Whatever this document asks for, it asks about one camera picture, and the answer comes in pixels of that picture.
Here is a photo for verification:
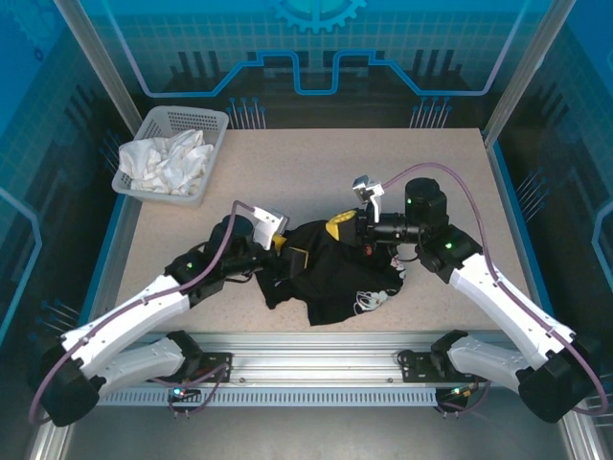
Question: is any aluminium frame post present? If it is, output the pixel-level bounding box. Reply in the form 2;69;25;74
51;0;163;150
480;0;579;149

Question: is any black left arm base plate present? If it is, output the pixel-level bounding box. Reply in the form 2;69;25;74
191;352;235;383

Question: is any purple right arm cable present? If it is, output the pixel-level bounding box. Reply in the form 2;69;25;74
382;162;605;418

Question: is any slotted grey cable duct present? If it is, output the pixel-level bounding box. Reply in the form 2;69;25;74
98;388;440;407

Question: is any crumpled white t-shirt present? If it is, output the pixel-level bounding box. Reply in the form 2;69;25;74
118;127;216;196

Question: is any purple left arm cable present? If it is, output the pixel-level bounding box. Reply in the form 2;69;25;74
28;199;258;426

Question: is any aluminium mounting rail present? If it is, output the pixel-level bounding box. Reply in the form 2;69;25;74
59;332;574;388

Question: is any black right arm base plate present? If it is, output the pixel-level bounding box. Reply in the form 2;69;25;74
399;351;488;383

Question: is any left aluminium frame post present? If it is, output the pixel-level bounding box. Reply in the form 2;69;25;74
51;0;163;150

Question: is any grey plastic laundry basket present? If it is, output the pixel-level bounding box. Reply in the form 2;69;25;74
111;105;230;209

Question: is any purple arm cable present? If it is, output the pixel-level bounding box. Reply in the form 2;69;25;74
28;199;258;426
382;162;605;418

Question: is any black floral print t-shirt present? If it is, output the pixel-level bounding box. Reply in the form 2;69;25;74
253;218;408;327

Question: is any right aluminium frame post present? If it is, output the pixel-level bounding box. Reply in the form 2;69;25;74
480;0;579;149

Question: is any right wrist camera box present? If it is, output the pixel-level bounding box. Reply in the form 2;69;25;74
352;174;387;224

